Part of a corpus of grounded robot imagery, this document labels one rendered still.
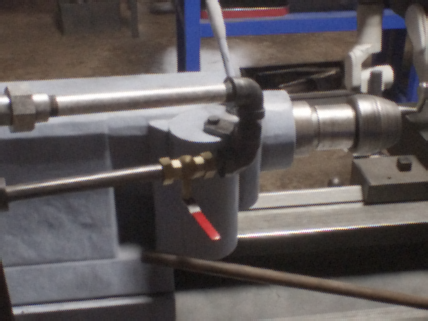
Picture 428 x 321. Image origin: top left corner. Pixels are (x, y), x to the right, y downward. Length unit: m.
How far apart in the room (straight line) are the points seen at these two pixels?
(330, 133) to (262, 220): 0.32
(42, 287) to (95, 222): 0.11
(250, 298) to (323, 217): 0.20
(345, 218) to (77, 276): 0.53
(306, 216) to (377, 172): 0.17
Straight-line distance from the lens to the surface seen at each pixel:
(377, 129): 0.92
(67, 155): 0.83
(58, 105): 0.64
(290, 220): 1.18
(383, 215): 1.23
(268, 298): 1.19
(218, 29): 0.83
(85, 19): 4.64
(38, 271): 0.87
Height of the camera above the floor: 1.52
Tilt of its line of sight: 30 degrees down
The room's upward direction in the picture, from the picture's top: straight up
